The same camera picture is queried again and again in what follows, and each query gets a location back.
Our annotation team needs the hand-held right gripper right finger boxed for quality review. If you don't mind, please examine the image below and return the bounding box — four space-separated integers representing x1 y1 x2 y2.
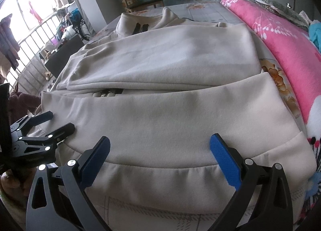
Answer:
209 133 294 231

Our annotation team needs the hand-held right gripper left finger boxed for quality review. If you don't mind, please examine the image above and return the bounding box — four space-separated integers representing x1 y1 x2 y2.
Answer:
26 136 111 231

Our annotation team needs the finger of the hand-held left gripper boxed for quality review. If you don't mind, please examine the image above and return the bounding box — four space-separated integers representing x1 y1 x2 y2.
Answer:
10 111 54 135
11 122 76 160

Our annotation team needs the beige zip jacket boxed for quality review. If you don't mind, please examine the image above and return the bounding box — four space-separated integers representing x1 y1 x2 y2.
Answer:
26 7 317 215

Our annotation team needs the black cabinet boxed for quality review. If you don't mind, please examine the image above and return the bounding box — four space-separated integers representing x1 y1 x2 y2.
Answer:
45 36 84 78

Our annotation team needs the dark hanging garment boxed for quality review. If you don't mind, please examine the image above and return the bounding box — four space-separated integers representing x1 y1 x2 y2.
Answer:
0 14 20 70

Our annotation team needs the metal railing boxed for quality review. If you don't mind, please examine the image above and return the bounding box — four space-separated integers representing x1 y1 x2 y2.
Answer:
0 12 62 96

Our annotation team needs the red hanging garment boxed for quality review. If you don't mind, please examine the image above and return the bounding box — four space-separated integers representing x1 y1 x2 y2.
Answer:
29 2 43 23

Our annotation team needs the blue bag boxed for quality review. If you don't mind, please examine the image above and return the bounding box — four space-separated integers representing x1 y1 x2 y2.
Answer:
69 10 83 24

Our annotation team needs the pink floral blanket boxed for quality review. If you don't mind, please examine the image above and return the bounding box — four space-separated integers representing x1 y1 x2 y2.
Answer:
220 0 321 231

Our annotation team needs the blue patterned cloth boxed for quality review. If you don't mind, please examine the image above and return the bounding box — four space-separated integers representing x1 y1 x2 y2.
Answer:
308 20 321 53

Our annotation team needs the grey fuzzy blanket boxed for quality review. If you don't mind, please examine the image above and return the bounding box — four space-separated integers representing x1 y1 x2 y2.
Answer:
239 0 310 31

